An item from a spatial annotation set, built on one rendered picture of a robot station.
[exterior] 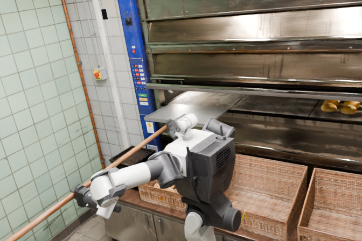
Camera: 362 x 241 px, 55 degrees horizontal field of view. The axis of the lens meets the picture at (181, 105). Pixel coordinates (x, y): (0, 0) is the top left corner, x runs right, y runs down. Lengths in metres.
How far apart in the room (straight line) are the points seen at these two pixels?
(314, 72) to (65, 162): 2.33
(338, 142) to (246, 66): 0.76
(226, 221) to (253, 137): 0.93
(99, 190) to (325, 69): 1.49
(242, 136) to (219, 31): 0.79
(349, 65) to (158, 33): 1.36
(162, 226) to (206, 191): 1.13
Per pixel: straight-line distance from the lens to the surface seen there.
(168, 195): 2.60
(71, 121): 3.43
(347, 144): 2.43
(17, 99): 3.09
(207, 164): 1.57
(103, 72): 3.17
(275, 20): 2.29
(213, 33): 2.45
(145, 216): 2.82
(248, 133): 2.60
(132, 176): 1.47
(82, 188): 1.85
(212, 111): 2.63
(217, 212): 1.79
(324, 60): 2.27
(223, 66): 2.48
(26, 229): 1.78
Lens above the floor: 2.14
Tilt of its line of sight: 20 degrees down
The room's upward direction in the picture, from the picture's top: 8 degrees counter-clockwise
